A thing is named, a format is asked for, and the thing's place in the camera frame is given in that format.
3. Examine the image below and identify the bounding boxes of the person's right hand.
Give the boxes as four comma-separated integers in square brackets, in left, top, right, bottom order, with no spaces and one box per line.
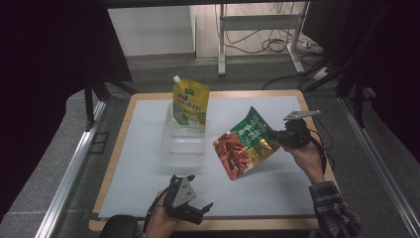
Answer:
[281,138,327,185]

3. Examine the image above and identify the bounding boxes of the clear plastic container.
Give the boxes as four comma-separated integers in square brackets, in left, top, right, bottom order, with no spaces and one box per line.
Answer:
[160,102,207,169]

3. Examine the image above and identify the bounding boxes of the black floor cables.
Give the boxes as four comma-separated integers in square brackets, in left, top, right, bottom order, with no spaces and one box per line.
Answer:
[214,3,300,56]

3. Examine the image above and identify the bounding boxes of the red green snack packet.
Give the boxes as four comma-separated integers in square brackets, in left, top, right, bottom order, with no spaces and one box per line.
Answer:
[212,106,282,181]

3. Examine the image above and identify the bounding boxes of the dark rounded object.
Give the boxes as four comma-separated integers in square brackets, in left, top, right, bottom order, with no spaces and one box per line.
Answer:
[98,214,139,238]

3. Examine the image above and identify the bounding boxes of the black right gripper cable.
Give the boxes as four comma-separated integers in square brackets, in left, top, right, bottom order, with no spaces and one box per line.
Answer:
[309,128,335,175]

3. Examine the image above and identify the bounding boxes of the white power strip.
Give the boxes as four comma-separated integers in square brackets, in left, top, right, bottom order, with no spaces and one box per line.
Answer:
[311,66,332,82]

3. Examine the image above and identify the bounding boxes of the black metal stand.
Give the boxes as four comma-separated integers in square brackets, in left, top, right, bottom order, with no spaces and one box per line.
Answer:
[302,3,392,129]
[82,73,139,132]

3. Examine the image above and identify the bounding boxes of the yellow green spouted pouch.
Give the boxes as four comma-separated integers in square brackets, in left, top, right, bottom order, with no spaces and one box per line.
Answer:
[171,74,211,130]

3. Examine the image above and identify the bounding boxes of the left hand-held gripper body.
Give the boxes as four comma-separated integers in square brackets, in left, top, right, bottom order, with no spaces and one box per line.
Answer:
[162,174,204,226]

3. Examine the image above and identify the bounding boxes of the person's left hand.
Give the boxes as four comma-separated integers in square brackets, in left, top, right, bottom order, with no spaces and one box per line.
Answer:
[144,189,191,238]

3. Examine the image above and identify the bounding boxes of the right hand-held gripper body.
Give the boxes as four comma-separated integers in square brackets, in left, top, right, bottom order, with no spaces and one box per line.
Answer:
[276,109,322,149]

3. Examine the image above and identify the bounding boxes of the dark curtain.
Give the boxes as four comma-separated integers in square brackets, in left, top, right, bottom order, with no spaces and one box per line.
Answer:
[0,0,134,219]
[301,0,420,163]

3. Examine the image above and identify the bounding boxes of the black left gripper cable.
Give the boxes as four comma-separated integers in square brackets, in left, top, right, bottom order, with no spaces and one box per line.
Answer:
[143,188,170,231]

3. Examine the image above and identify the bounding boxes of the white metal desk frame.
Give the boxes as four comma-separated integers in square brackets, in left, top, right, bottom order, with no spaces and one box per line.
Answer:
[216,2,312,77]

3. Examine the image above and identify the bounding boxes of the aluminium rail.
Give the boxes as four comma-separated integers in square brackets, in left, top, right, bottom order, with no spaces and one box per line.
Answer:
[34,98,109,238]
[338,95,420,238]

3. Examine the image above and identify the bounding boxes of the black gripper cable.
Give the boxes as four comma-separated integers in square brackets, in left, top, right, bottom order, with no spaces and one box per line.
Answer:
[143,188,170,231]
[309,128,335,175]

